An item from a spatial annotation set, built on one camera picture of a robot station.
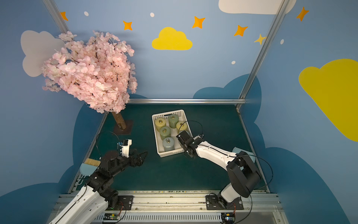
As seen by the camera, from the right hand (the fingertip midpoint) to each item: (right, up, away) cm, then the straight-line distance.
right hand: (186, 144), depth 90 cm
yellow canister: (-19, +14, +9) cm, 25 cm away
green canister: (-15, +7, +6) cm, 18 cm away
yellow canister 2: (-3, +11, +8) cm, 14 cm away
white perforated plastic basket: (-14, +11, +18) cm, 25 cm away
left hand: (-26, -1, -12) cm, 28 cm away
